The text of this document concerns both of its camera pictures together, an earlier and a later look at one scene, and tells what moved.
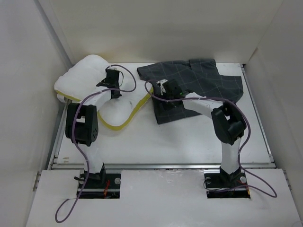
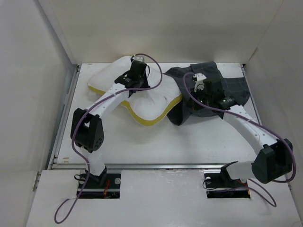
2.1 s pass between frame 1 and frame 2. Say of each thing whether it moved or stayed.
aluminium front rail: stayed
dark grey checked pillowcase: moved
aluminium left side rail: stayed
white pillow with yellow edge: moved
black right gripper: moved
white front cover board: stayed
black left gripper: moved
